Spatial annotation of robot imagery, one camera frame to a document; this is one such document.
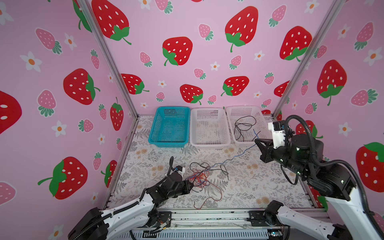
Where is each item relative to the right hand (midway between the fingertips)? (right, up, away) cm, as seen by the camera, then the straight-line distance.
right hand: (256, 139), depth 58 cm
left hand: (-25, -28, +23) cm, 44 cm away
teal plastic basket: (-44, +5, +57) cm, 72 cm away
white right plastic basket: (+16, +8, +56) cm, 58 cm away
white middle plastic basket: (-14, +5, +55) cm, 57 cm away
